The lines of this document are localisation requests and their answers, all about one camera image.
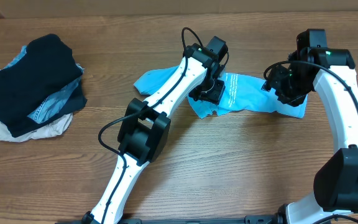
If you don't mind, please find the light blue printed t-shirt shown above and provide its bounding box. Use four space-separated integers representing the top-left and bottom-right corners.
134 66 307 119

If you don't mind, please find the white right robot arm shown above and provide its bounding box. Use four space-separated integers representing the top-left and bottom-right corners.
262 47 358 223

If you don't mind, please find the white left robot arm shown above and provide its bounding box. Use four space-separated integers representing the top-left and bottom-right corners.
81 43 229 223

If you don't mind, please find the blue denim garment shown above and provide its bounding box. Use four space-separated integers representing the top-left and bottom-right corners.
3 45 84 124

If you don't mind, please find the black folded garment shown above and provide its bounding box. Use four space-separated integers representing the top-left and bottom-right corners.
0 34 87 137

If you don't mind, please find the beige folded garment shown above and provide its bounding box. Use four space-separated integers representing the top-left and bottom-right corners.
0 68 74 143

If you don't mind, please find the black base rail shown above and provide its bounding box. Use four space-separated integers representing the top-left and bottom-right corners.
54 214 279 224

